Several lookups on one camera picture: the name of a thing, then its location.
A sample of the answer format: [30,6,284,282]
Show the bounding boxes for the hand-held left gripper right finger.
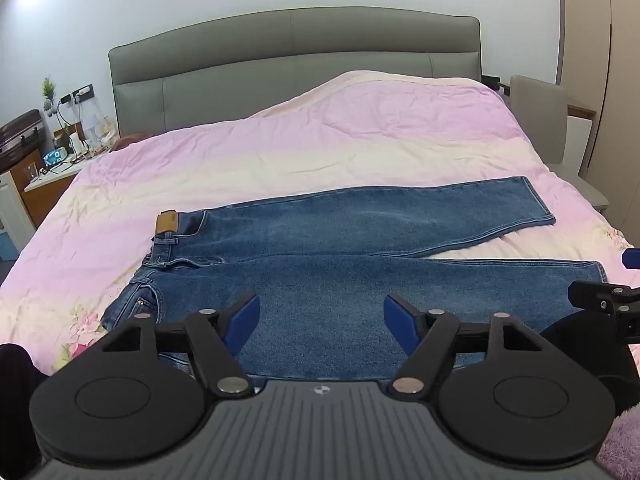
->
[383,293,542,395]

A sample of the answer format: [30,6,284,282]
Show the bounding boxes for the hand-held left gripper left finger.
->
[102,292,261,396]

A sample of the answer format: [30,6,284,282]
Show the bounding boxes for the blue denim pants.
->
[101,175,609,381]

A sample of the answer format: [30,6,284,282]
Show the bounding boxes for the grey upholstered chair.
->
[509,74,612,211]

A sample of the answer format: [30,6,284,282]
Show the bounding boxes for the wooden desk behind chair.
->
[481,74,597,122]

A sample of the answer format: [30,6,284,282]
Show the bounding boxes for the pink floral duvet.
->
[0,70,640,378]

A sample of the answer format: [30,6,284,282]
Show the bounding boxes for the beige wardrobe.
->
[557,0,640,241]

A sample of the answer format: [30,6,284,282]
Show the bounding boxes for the reddish brown pillow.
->
[109,132,153,154]

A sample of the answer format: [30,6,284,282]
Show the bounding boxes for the wooden nightstand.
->
[10,142,121,228]

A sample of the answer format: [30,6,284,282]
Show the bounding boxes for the clear glass vase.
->
[81,96,114,147]

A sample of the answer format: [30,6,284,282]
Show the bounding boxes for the grey padded headboard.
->
[108,6,482,137]

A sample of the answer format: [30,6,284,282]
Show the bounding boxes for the dark brown suitcase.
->
[0,108,44,175]

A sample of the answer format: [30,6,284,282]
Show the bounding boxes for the black charger cable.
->
[54,94,83,143]

